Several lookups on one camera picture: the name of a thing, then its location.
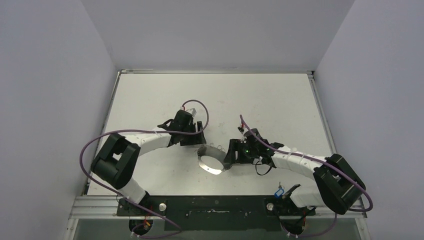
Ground large metal key ring plate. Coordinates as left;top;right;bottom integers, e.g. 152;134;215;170
195;143;227;175

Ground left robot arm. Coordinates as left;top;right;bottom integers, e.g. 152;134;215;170
90;108;206;216

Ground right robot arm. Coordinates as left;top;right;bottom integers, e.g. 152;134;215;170
222;128;366;215

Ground blue tagged key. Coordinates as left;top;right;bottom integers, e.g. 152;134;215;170
273;181;286;199

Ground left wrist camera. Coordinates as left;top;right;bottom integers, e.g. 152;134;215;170
185;108;197;117

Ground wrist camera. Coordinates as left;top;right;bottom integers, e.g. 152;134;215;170
237;124;245;134
185;108;197;117

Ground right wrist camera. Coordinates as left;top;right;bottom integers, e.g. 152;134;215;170
237;124;245;134

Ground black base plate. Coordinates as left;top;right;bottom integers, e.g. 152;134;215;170
115;195;316;232

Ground aluminium rail front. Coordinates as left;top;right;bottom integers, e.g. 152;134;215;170
69;195;367;220

